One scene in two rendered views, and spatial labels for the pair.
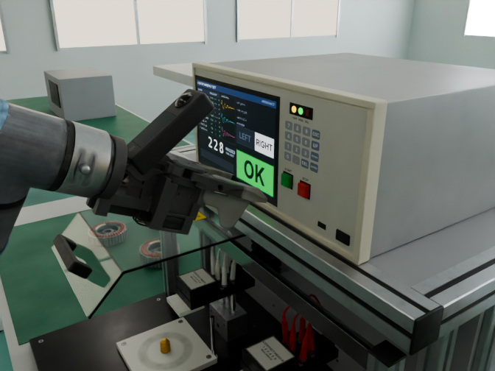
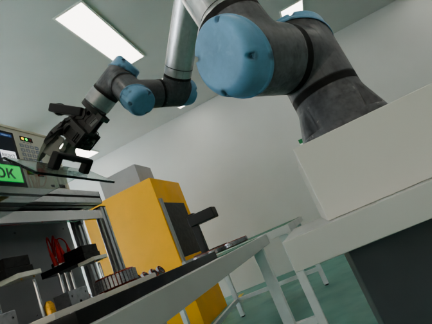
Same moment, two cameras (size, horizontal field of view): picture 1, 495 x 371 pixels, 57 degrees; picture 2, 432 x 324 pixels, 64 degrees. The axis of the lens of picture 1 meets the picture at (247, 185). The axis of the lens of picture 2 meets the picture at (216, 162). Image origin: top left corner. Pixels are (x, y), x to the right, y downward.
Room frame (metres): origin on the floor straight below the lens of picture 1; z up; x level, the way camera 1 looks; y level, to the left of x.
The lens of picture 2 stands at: (0.90, 0.95, 0.77)
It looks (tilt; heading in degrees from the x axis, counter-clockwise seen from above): 13 degrees up; 225
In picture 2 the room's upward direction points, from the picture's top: 23 degrees counter-clockwise
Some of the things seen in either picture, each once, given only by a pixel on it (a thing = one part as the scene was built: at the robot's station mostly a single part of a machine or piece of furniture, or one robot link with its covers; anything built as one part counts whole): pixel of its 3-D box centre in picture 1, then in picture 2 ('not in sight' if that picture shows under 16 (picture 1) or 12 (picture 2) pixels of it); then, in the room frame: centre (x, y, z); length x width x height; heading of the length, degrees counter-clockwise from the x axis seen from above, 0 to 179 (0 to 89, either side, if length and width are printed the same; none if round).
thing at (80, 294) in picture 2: not in sight; (72, 301); (0.59, -0.09, 0.80); 0.07 x 0.05 x 0.06; 33
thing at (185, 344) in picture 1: (166, 352); (52, 317); (0.71, 0.16, 0.78); 0.15 x 0.15 x 0.01; 33
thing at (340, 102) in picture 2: not in sight; (337, 114); (0.34, 0.70, 0.90); 0.15 x 0.15 x 0.10
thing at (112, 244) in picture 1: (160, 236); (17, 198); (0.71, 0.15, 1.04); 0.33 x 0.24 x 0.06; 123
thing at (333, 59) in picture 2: not in sight; (303, 58); (0.34, 0.69, 1.02); 0.13 x 0.12 x 0.14; 174
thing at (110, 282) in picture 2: not in sight; (116, 280); (0.51, 0.03, 0.80); 0.11 x 0.11 x 0.04
